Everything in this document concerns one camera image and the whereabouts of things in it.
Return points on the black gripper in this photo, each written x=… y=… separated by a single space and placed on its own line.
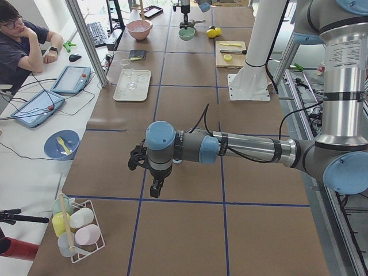
x=160 y=175
x=185 y=8

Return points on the steel ice scoop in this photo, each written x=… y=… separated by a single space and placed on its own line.
x=190 y=23

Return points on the light green bowl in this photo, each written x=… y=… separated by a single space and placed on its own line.
x=186 y=34

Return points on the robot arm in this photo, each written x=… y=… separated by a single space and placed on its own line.
x=337 y=157
x=203 y=5

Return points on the pink bowl of ice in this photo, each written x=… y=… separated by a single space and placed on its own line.
x=139 y=29

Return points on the blue bowl with fork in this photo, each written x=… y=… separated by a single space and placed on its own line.
x=62 y=145

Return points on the yellow lemon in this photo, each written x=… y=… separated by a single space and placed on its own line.
x=218 y=31
x=211 y=33

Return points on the yellow plastic knife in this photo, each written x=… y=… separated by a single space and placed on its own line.
x=231 y=44

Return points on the halved lemon slice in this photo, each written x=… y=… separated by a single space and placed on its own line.
x=227 y=57

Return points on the wooden cutting board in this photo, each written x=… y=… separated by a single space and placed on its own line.
x=230 y=54

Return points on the cream bear serving tray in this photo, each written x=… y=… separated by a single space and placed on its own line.
x=142 y=79

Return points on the clear wine glass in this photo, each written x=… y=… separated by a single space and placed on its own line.
x=128 y=72

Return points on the white cup in rack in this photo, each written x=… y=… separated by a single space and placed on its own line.
x=81 y=218

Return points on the black keyboard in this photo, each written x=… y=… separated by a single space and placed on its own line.
x=98 y=33

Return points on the blue teach pendant far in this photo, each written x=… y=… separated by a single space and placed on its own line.
x=72 y=80

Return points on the blue teach pendant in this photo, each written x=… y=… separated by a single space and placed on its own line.
x=39 y=108
x=72 y=80

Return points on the blue teach pendant near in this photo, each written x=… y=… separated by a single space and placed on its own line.
x=39 y=108

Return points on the black computer mouse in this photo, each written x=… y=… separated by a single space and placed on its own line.
x=74 y=57

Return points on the seated person in grey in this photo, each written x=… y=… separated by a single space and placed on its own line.
x=25 y=47

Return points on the white wire cup rack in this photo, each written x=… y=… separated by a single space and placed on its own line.
x=75 y=244

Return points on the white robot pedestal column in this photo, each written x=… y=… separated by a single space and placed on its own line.
x=269 y=15

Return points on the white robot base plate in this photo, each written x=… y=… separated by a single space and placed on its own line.
x=255 y=89

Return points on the aluminium frame post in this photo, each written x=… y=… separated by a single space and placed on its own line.
x=88 y=43

